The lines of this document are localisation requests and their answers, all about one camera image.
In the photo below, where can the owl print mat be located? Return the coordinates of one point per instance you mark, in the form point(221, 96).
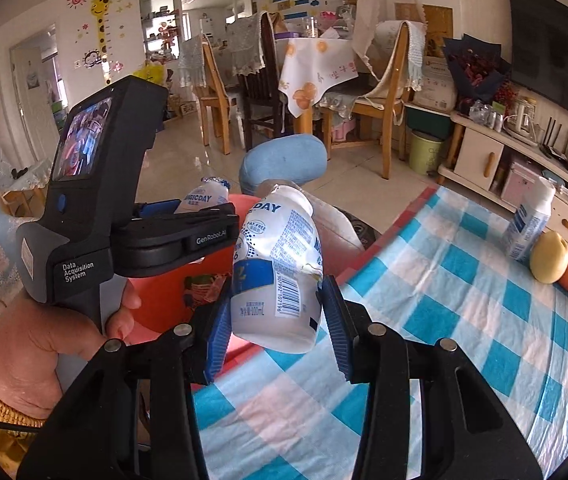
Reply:
point(363, 230)

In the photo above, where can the yellow red snack bag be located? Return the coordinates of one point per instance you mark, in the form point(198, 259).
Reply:
point(204, 287)

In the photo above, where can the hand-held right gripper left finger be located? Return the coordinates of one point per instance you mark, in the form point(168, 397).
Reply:
point(219, 335)

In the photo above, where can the black router with antennas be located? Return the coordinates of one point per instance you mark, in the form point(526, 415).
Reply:
point(563, 142)

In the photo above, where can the wooden chair with lace cover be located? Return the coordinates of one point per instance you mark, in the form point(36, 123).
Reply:
point(378, 110)

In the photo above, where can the teal storage box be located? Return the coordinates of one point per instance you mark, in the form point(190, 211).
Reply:
point(426, 122)

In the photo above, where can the yellow pear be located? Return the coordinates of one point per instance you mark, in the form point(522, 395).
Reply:
point(548, 257)

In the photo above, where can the cream television cabinet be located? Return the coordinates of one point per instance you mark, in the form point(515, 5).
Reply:
point(478, 160)

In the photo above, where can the red plastic bin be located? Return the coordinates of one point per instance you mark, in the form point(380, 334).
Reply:
point(164, 310)

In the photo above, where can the light wooden chair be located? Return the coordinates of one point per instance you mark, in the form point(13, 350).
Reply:
point(214, 105)

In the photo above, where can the giraffe height wall sticker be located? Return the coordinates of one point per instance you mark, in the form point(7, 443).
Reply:
point(101, 25)

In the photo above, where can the glass electric kettle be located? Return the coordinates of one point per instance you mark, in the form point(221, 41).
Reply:
point(521, 115)

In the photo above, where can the blue cushion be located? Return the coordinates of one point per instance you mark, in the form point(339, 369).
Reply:
point(284, 160)

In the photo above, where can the blue checkered tablecloth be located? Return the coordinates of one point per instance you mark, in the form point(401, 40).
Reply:
point(438, 310)

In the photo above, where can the light green waste bin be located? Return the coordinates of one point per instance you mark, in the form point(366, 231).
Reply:
point(424, 152)

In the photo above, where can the person's left hand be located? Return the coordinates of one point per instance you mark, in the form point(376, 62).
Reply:
point(39, 355)

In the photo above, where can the tall white plastic bottle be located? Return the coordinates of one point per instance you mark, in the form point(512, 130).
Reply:
point(528, 220)

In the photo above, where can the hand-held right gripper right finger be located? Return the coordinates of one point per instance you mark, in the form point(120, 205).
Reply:
point(339, 330)

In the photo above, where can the orange print table cover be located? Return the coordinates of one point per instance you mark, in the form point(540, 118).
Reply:
point(314, 70)

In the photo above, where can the dark wooden chair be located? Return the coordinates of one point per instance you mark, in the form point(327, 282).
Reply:
point(259, 100)

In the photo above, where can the dark blue flower bouquet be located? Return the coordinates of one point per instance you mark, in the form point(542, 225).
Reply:
point(478, 70)

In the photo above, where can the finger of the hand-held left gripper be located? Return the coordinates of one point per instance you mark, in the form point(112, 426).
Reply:
point(179, 242)
point(159, 208)

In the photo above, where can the pink storage box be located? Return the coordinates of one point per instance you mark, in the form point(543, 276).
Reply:
point(521, 182)

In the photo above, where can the black television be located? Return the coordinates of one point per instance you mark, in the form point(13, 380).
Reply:
point(553, 50)

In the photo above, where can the side table with lace cloth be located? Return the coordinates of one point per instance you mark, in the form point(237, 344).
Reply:
point(4, 165)

